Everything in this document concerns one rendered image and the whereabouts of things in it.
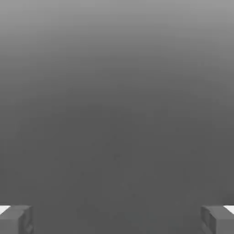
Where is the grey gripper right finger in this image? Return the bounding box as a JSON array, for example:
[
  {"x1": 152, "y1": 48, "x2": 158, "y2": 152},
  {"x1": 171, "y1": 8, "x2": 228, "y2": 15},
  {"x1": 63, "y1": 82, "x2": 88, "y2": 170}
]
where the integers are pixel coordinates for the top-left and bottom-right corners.
[{"x1": 200, "y1": 204, "x2": 234, "y2": 234}]

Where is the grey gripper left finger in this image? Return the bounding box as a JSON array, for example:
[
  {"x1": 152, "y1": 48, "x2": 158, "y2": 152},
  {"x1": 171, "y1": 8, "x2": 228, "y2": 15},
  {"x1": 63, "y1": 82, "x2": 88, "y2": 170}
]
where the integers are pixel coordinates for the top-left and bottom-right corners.
[{"x1": 0, "y1": 204, "x2": 35, "y2": 234}]

